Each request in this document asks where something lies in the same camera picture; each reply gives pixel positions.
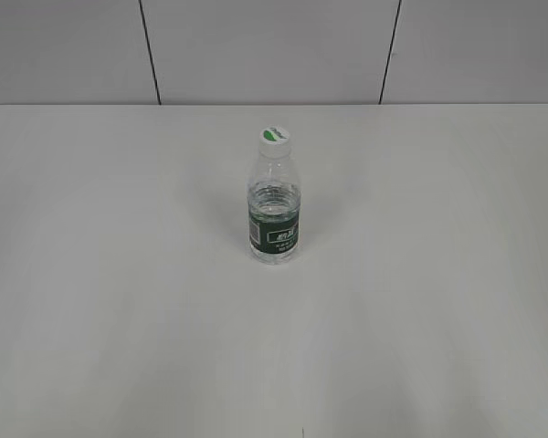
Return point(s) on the white green bottle cap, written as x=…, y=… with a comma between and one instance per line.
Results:
x=274, y=142

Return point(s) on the clear Cestbon water bottle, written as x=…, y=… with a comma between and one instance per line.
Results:
x=274, y=198

